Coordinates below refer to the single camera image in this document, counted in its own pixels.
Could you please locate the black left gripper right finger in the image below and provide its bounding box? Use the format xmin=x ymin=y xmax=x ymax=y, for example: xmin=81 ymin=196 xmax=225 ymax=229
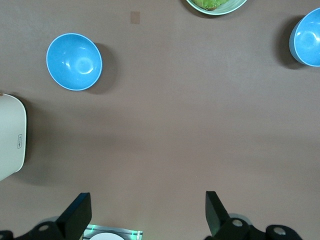
xmin=204 ymin=191 xmax=303 ymax=240

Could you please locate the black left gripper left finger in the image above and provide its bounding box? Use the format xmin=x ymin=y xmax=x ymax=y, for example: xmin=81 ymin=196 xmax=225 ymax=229
xmin=0 ymin=192 xmax=92 ymax=240

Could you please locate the blue bowl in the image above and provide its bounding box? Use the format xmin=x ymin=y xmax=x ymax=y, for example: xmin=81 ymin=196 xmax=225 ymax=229
xmin=289 ymin=7 xmax=320 ymax=68
xmin=45 ymin=33 xmax=103 ymax=92

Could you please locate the white round disc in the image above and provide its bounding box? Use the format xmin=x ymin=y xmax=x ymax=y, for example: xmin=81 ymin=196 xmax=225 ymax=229
xmin=89 ymin=232 xmax=125 ymax=240

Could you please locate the silver reflective sheet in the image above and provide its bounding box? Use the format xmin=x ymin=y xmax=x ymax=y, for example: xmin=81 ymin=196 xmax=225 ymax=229
xmin=83 ymin=224 xmax=144 ymax=240

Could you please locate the white rounded appliance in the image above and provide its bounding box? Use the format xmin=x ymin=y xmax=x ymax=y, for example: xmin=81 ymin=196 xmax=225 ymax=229
xmin=0 ymin=93 xmax=28 ymax=182

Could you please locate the pale green plate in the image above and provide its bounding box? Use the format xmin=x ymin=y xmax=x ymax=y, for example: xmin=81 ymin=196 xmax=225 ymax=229
xmin=186 ymin=0 xmax=248 ymax=16

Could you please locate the beige tape patch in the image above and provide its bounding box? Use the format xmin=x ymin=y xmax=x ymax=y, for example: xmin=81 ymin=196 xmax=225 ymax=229
xmin=130 ymin=11 xmax=141 ymax=25

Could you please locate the green lettuce leaf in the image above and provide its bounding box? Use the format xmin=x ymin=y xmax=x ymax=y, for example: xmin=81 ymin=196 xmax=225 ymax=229
xmin=193 ymin=0 xmax=230 ymax=11

